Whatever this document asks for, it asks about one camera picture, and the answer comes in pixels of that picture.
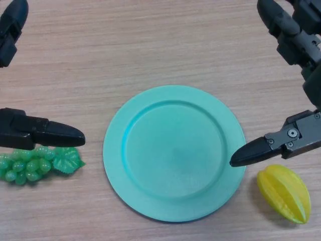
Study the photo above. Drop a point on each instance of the yellow starfruit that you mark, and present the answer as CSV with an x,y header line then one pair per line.
x,y
283,193

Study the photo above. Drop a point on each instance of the green grapes bunch with leaf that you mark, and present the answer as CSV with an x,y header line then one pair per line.
x,y
25,168

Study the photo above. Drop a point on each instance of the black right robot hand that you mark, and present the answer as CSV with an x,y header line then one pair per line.
x,y
301,135

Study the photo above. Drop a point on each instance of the teal round plate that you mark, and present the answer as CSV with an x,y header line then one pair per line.
x,y
175,155

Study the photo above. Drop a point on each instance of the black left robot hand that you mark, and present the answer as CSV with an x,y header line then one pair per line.
x,y
50,134

